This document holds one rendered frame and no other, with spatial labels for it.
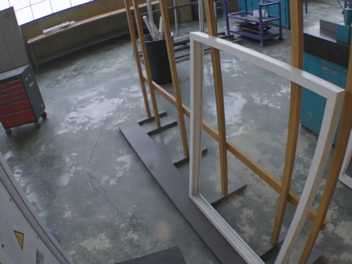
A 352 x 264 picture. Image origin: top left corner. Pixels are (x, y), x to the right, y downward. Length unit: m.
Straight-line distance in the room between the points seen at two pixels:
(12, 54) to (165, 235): 6.60
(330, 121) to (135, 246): 1.83
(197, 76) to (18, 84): 2.99
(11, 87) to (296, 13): 3.90
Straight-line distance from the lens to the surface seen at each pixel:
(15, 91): 4.41
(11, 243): 0.73
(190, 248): 2.34
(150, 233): 2.49
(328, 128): 1.21
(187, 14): 9.18
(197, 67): 2.00
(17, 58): 8.03
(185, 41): 6.47
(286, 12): 7.76
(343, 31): 2.83
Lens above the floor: 1.97
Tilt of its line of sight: 32 degrees down
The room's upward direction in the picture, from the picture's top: 10 degrees counter-clockwise
